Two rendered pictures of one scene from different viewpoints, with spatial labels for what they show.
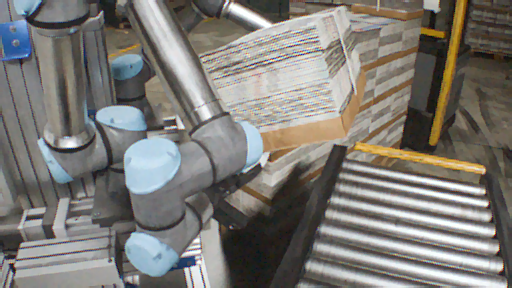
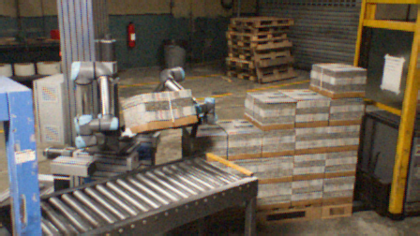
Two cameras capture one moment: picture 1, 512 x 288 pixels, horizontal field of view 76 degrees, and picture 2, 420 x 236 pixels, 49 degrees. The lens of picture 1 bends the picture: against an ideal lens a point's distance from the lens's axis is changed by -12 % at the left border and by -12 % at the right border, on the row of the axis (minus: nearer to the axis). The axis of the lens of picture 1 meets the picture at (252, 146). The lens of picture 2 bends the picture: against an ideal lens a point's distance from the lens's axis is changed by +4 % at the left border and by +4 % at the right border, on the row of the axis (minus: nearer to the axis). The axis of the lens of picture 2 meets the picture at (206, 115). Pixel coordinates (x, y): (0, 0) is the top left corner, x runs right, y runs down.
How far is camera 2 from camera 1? 2.32 m
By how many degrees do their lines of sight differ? 30
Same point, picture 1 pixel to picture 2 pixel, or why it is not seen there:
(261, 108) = (134, 119)
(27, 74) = not seen: hidden behind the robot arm
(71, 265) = (72, 165)
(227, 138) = (106, 119)
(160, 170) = (83, 120)
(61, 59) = (82, 93)
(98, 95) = not seen: hidden behind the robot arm
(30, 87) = not seen: hidden behind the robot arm
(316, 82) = (143, 111)
